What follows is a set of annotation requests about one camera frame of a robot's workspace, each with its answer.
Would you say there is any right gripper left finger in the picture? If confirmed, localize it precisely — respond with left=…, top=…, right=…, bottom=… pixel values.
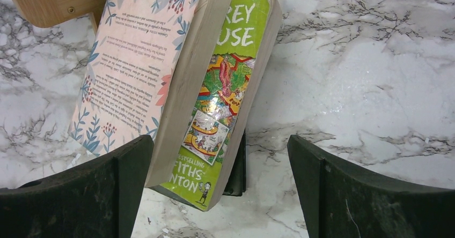
left=1, top=135, right=153, bottom=237

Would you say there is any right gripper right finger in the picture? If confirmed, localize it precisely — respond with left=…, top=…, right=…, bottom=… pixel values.
left=287, top=135, right=454, bottom=237

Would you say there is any lime green 65-storey treehouse book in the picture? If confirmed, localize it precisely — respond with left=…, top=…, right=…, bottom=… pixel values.
left=154, top=0, right=282, bottom=211

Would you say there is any black bottom book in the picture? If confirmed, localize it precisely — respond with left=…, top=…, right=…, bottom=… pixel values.
left=223, top=132, right=247, bottom=197

